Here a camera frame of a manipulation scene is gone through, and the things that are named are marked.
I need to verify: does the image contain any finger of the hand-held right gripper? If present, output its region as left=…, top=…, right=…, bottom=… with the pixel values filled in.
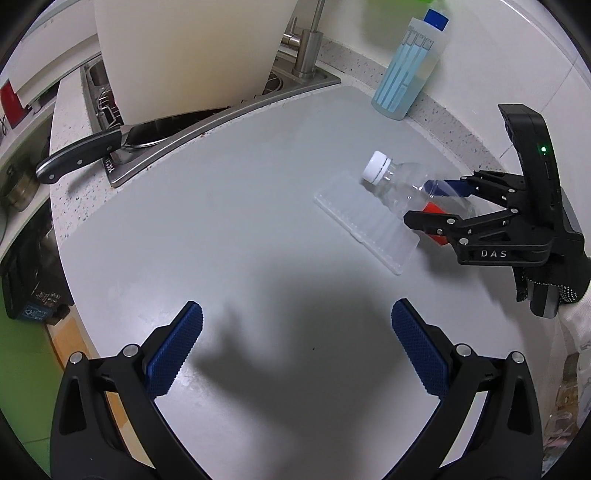
left=404, top=208, right=527, bottom=252
left=422, top=170, right=527, bottom=210

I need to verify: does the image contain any black-handled kitchen knife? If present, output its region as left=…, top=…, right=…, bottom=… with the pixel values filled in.
left=36, top=108, right=232, bottom=185

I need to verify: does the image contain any steel kitchen sink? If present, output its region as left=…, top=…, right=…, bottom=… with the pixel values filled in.
left=81, top=60, right=342, bottom=188

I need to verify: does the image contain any clear plastic tray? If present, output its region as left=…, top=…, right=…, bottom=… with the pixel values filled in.
left=313, top=170, right=421, bottom=276

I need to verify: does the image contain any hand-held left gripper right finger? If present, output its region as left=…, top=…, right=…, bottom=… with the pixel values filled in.
left=390, top=298, right=542, bottom=480

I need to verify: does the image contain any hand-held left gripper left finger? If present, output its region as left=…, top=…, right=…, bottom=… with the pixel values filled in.
left=50, top=300, right=205, bottom=480

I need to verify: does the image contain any white kitchen shelf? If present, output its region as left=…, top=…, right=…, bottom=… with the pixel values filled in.
left=0, top=99, right=58, bottom=259

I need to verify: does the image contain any person's right forearm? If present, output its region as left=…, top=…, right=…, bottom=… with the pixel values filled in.
left=556, top=286, right=591, bottom=356

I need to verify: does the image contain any black bag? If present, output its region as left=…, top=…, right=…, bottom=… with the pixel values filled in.
left=0, top=203, right=75, bottom=324

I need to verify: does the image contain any steel wire sink rack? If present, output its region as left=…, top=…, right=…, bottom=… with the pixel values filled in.
left=90, top=88, right=124, bottom=131

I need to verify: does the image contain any white cutting board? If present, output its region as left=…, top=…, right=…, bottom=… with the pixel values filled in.
left=93, top=0, right=301, bottom=134

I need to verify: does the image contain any clear plastic packaging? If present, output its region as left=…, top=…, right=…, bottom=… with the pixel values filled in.
left=545, top=353, right=591, bottom=453

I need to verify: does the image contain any blue detergent bottle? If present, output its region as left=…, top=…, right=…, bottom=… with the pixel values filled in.
left=372, top=8, right=451, bottom=121

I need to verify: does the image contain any red container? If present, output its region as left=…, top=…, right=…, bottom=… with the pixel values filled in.
left=0, top=78, right=24, bottom=127

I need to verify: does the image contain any steel faucet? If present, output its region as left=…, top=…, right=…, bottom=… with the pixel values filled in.
left=283, top=0, right=329, bottom=80

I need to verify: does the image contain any person's right hand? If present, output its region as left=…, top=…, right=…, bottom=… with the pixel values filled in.
left=514, top=256, right=591, bottom=305

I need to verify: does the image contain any steel pot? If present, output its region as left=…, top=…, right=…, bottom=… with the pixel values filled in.
left=0, top=164, right=40, bottom=213

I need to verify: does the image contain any clear plastic bottle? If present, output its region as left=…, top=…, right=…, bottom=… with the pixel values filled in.
left=361, top=151, right=476, bottom=245

